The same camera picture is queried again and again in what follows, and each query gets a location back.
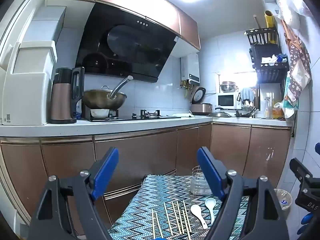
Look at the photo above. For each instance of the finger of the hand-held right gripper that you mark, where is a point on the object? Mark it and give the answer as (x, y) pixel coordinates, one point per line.
(318, 149)
(298, 167)

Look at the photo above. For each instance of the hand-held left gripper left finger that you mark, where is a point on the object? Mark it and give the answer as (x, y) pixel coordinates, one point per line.
(107, 170)

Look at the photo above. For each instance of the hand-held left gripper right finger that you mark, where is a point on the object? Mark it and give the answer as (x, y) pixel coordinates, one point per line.
(208, 172)

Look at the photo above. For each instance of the white ceramic spoon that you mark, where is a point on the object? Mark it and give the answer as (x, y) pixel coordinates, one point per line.
(210, 203)
(197, 211)

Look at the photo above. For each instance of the group of wooden chopsticks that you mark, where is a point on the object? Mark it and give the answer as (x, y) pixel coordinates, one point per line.
(167, 216)

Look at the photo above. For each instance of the person's right hand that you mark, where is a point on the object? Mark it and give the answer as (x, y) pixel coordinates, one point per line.
(307, 218)

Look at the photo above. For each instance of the trash bin with bag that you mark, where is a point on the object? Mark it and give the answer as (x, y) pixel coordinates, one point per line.
(283, 200)

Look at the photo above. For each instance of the copper lower cabinets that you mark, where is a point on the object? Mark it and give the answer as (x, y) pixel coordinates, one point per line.
(135, 152)

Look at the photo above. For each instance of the blue zigzag patterned mat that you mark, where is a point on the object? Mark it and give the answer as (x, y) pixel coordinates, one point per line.
(140, 215)

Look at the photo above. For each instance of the yellow oil bottle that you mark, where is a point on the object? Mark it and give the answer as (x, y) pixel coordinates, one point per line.
(278, 111)

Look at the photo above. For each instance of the white bowl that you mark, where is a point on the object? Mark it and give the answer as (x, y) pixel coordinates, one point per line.
(100, 113)

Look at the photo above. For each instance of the steel pot lid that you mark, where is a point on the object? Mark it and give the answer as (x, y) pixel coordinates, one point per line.
(220, 114)

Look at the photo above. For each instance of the black gas stove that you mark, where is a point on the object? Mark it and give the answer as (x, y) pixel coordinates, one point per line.
(140, 117)

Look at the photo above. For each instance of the white cloth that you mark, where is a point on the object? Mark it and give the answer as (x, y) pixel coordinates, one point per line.
(183, 115)

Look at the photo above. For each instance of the copper rice cooker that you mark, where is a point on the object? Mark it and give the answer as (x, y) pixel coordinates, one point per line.
(201, 107)

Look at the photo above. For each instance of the clear spray bottle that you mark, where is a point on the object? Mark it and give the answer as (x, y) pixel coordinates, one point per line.
(268, 106)

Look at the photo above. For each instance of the blue label bottle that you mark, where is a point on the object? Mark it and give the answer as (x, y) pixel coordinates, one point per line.
(79, 110)

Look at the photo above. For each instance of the steel wok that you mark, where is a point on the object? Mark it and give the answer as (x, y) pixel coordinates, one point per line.
(97, 100)

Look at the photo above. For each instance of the white microwave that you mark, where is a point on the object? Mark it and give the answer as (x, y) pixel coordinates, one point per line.
(226, 101)

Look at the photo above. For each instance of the brown patterned apron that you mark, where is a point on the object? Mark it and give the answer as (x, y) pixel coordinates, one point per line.
(298, 67)

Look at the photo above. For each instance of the copper and black kettle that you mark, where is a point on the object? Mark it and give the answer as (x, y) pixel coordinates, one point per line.
(61, 97)

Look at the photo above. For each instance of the blue towel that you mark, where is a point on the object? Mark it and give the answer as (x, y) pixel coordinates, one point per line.
(246, 93)

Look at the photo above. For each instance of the steel pot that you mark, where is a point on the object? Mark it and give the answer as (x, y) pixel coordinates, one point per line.
(228, 87)

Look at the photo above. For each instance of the white water heater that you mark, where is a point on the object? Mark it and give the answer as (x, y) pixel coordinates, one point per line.
(191, 67)

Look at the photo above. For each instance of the white countertop appliance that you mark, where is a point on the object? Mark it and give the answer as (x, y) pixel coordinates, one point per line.
(27, 87)

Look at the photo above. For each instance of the black range hood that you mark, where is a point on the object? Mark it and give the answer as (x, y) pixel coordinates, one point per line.
(130, 47)

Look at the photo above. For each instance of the yellow roll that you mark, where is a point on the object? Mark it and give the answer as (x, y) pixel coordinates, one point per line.
(270, 25)

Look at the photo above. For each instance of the wooden rolling pin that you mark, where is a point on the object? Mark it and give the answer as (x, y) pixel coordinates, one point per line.
(257, 21)

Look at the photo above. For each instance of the black wall rack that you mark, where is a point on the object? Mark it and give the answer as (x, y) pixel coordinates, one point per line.
(272, 72)

